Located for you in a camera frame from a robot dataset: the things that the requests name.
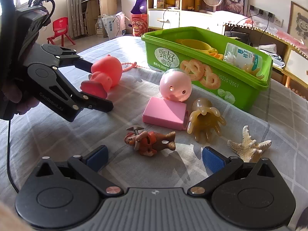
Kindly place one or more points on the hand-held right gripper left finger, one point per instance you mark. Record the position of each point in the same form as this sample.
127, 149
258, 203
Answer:
97, 157

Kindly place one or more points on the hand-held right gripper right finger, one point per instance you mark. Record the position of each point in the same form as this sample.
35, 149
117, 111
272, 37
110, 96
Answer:
213, 160

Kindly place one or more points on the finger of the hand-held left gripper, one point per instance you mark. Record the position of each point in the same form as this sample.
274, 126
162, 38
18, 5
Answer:
98, 104
81, 61

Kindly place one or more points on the pink rubber pig toy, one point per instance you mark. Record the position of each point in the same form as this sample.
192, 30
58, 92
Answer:
105, 69

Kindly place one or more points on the green plastic biscuit box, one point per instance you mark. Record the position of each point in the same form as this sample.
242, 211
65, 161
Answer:
154, 53

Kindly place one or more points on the translucent tan octopus toy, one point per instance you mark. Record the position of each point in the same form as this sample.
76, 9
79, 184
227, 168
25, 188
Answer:
252, 71
204, 120

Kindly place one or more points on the orange toy pot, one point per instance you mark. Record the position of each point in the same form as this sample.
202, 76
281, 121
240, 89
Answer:
215, 54

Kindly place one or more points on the clear cotton swab container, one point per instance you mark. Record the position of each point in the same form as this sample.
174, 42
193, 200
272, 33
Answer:
240, 55

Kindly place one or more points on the yellow toy cup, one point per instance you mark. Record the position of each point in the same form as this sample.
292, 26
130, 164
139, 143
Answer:
192, 44

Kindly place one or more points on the person's left hand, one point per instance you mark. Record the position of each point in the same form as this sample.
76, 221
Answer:
26, 104

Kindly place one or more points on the cream dried starfish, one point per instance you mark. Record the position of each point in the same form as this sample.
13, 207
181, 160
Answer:
247, 146

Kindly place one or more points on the red plastic chair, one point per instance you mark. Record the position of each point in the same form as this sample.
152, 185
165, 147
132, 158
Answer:
60, 27

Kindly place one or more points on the white paper shopping bag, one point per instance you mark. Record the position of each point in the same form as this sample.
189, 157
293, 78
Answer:
113, 26

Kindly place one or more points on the brown miner figurine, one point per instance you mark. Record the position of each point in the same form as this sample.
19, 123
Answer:
149, 142

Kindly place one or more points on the beige curtain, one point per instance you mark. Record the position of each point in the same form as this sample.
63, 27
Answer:
75, 7

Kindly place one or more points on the wooden desk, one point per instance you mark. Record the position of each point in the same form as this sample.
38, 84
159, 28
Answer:
105, 7

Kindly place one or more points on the pink rectangular box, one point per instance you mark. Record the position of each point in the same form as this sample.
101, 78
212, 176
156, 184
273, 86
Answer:
161, 113

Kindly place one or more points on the red printed bucket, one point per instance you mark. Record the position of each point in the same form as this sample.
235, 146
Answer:
139, 25

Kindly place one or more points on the pink toy ball with holes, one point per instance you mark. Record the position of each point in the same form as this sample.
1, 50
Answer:
175, 84

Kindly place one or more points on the purple plastic toy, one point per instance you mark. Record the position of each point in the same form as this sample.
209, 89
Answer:
139, 3

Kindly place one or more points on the small cardboard box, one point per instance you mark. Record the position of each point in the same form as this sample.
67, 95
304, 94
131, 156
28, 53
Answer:
158, 3

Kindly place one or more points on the pink patterned cabinet cover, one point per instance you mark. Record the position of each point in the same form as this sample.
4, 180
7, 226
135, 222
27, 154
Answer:
284, 38

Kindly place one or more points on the framed cat picture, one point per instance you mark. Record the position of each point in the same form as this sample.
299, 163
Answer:
234, 0

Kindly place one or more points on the framed cartoon picture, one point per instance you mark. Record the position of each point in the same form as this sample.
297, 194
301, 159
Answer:
299, 21

